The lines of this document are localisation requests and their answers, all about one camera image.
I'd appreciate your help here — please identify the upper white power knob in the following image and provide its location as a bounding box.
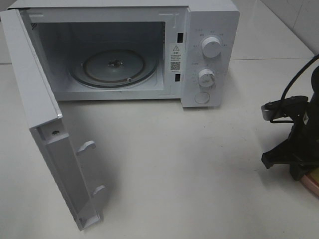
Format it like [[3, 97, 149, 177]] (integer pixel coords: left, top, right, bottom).
[[201, 36, 221, 58]]

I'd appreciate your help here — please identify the white warning label sticker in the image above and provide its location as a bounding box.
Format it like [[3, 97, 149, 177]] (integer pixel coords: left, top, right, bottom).
[[169, 43, 184, 72]]

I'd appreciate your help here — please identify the pink plate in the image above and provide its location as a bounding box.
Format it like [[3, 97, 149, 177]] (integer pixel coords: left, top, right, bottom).
[[301, 171, 319, 197]]

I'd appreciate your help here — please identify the round white door button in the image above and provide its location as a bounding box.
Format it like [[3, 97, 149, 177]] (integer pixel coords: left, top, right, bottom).
[[194, 92, 210, 104]]

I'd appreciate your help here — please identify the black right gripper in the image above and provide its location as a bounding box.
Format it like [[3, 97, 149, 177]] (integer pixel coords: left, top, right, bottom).
[[261, 109, 319, 181]]

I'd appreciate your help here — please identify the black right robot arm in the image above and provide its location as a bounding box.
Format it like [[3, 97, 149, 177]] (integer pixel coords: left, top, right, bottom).
[[261, 69, 319, 180]]

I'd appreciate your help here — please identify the white microwave oven body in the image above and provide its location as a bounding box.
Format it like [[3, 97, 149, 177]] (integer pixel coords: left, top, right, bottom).
[[7, 0, 240, 108]]

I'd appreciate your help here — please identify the lower white timer knob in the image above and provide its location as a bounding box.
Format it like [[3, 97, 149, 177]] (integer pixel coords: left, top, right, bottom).
[[198, 69, 215, 88]]

